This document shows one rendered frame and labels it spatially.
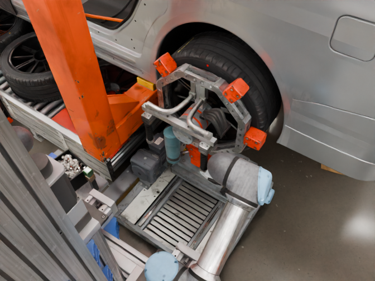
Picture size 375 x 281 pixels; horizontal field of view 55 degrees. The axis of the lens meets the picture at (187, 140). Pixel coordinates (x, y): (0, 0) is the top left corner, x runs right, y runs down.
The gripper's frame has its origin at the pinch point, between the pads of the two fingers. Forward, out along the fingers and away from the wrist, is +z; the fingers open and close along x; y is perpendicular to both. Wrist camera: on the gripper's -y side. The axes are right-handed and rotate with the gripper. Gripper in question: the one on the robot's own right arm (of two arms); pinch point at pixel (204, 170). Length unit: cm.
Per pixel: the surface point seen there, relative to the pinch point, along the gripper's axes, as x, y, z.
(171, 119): 1.9, 23.8, 20.2
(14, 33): -64, -6, 210
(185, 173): -42, -51, 29
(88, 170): 22, -14, 57
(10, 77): -25, -18, 172
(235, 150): -19.3, 4.2, -7.8
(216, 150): -23.3, -4.3, 3.8
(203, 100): -12.8, 30.8, 11.6
